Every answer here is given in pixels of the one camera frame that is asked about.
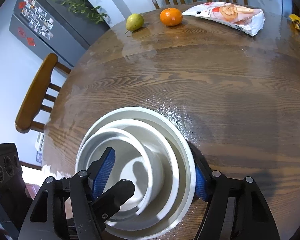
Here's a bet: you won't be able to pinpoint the round wooden dining table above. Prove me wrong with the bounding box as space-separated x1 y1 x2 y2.
43 10 300 239

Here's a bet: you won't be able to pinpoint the white snack bag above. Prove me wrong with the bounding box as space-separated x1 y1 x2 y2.
182 2 265 37

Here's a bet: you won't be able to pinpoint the grey refrigerator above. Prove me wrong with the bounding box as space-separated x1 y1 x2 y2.
9 0 109 68

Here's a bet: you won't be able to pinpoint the orange tangerine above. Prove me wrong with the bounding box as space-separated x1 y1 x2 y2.
160 8 183 27

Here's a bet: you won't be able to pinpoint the tall white cup bowl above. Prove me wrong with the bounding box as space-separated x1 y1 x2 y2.
75 128 164 222

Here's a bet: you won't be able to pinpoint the wide white bowl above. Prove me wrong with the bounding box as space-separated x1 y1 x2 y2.
78 107 196 239

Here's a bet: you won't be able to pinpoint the green pear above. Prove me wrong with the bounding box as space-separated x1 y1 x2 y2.
125 13 144 33

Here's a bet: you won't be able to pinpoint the medium white bowl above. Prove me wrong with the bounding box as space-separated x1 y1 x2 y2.
92 119 179 231

